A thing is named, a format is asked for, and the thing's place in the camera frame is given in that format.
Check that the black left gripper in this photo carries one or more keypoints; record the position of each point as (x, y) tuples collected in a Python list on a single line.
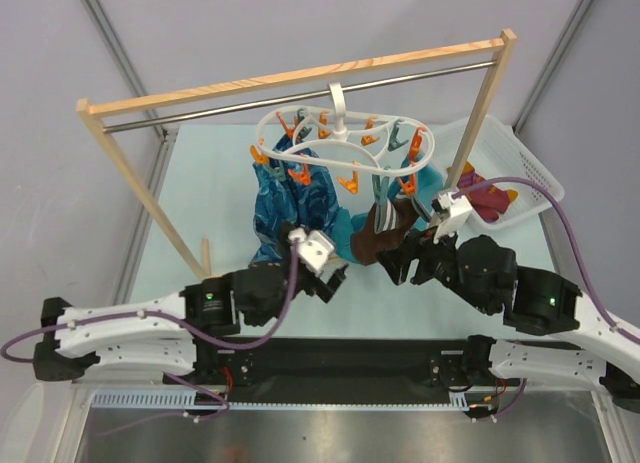
[(322, 289)]

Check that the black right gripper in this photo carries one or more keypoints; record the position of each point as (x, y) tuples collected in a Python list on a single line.
[(417, 258)]

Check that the brown grey sock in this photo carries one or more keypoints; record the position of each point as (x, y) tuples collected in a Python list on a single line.
[(384, 229)]

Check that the white round clip hanger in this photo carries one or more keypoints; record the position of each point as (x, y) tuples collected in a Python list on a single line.
[(338, 139)]

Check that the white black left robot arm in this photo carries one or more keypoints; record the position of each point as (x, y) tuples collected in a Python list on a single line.
[(178, 333)]

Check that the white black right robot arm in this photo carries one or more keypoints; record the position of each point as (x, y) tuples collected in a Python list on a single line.
[(532, 301)]

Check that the socks pile in basket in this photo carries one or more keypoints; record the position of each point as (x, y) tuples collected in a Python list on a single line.
[(489, 202)]

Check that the teal plain cloth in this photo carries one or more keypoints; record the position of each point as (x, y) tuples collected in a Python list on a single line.
[(429, 182)]

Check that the dark blue patterned cloth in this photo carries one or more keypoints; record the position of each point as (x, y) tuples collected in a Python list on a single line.
[(281, 199)]

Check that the white perforated plastic basket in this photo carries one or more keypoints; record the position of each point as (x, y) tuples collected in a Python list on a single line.
[(497, 152)]

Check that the steel hanging rod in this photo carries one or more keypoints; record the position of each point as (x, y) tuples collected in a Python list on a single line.
[(291, 98)]

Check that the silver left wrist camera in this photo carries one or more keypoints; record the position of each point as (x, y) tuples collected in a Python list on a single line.
[(314, 248)]

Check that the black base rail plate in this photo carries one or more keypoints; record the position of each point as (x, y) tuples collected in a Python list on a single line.
[(354, 372)]

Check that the wooden clothes rack frame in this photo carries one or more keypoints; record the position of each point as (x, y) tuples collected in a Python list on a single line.
[(92, 115)]

